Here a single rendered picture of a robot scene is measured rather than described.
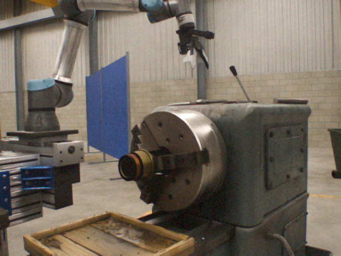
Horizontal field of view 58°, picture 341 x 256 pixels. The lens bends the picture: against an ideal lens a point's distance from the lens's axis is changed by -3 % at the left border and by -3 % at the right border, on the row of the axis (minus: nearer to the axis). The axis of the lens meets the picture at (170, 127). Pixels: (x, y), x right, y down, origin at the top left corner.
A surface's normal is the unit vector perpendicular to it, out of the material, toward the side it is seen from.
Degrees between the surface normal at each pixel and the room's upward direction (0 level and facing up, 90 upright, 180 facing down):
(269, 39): 90
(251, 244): 90
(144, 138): 51
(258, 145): 89
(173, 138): 90
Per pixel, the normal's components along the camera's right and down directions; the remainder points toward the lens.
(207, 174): 0.73, 0.18
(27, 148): -0.56, 0.06
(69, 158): 0.83, 0.01
